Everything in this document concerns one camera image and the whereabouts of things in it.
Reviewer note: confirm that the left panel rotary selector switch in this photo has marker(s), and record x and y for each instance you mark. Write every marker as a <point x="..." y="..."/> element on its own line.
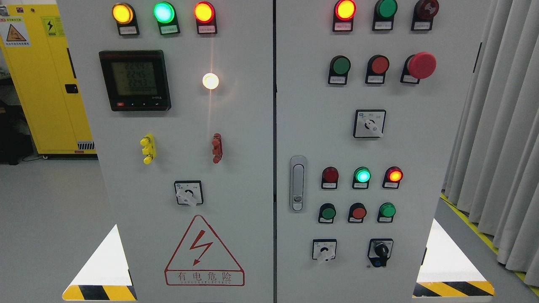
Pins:
<point x="189" y="193"/>

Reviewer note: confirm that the upper right rotary selector switch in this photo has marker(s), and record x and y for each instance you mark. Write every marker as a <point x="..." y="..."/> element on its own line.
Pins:
<point x="369" y="123"/>

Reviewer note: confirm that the green push button upper row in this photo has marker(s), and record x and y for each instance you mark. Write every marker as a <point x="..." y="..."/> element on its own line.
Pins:
<point x="339" y="68"/>

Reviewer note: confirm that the red indicator lamp top left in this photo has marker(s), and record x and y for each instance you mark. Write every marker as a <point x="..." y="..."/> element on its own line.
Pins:
<point x="205" y="17"/>

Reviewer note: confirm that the red push button upper row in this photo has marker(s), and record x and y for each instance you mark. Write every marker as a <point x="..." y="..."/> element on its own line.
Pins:
<point x="376" y="69"/>

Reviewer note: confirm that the left grey cabinet door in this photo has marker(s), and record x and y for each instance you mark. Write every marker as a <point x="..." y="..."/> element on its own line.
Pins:
<point x="238" y="191"/>

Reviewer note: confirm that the dark red buzzer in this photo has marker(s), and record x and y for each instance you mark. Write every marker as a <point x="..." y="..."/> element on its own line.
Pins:
<point x="423" y="15"/>

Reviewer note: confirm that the red test terminal block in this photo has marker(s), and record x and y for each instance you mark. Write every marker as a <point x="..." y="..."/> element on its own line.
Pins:
<point x="217" y="148"/>

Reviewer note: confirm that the yellow safety storage cabinet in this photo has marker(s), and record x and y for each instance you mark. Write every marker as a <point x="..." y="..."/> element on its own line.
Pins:
<point x="34" y="44"/>

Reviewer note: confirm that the grey cabinet door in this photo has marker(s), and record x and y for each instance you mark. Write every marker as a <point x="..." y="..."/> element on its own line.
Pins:
<point x="238" y="191"/>
<point x="316" y="120"/>

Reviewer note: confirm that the right grey cabinet door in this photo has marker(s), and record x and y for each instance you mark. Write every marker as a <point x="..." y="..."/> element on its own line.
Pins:
<point x="316" y="120"/>

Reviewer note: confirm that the red indicator lamp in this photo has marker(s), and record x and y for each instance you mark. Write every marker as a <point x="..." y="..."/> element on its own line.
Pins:
<point x="343" y="16"/>
<point x="392" y="178"/>
<point x="329" y="178"/>
<point x="205" y="17"/>

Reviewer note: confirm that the green start push button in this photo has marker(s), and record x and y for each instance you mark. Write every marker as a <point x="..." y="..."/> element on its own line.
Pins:
<point x="327" y="213"/>

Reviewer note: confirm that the black key selector switch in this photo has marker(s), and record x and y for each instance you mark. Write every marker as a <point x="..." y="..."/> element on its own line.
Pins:
<point x="379" y="251"/>

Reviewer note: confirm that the green push button lower right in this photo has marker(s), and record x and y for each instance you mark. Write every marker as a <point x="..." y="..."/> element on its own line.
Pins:
<point x="386" y="214"/>

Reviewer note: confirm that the red emergency stop mushroom button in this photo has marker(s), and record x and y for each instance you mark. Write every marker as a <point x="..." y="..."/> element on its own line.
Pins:
<point x="417" y="67"/>

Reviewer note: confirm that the red stop push button lower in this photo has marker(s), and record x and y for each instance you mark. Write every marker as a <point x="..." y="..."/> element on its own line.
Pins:
<point x="357" y="213"/>

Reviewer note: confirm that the lower rotary selector switch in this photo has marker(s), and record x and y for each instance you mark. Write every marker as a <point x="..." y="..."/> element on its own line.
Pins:
<point x="324" y="250"/>

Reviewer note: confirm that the yellow indicator lamp top left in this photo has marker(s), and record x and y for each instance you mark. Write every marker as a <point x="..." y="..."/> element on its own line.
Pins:
<point x="125" y="18"/>

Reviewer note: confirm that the green indicator lamp lower middle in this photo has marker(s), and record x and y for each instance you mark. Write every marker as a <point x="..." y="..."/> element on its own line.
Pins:
<point x="361" y="178"/>

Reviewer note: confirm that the red electric hazard warning sticker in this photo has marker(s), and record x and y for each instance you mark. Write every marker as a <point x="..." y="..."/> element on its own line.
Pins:
<point x="202" y="259"/>

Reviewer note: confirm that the red indicator lamp top right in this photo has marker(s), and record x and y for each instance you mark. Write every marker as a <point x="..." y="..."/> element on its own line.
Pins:
<point x="343" y="16"/>

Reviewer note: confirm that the grey cabinet door handle lock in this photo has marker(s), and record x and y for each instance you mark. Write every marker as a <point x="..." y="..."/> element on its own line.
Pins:
<point x="297" y="167"/>

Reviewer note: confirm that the grey pleated curtain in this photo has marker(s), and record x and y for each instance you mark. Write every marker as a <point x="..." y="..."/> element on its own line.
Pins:
<point x="494" y="168"/>

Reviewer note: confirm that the white glowing indicator lamp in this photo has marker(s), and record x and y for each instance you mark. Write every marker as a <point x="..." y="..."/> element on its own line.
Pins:
<point x="210" y="81"/>

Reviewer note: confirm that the green indicator lamp top left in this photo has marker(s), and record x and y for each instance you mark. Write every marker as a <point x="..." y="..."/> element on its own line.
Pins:
<point x="166" y="18"/>

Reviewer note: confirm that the green indicator lamp top right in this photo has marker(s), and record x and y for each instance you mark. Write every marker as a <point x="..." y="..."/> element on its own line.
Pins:
<point x="383" y="15"/>

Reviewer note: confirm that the red indicator lamp lower right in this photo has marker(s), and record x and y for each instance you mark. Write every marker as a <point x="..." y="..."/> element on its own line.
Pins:
<point x="392" y="178"/>

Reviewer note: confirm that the yellow test terminal block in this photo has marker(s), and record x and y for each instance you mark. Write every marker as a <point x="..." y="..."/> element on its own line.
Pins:
<point x="148" y="143"/>

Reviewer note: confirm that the black digital power meter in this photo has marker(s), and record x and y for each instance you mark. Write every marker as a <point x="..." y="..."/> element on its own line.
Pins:
<point x="136" y="80"/>

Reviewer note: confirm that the green indicator lamp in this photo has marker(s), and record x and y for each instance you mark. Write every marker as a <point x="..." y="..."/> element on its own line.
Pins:
<point x="166" y="18"/>
<point x="383" y="15"/>
<point x="361" y="178"/>

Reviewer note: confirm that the red indicator lamp lower left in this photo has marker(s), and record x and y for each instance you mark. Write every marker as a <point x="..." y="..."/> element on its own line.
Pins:
<point x="329" y="178"/>

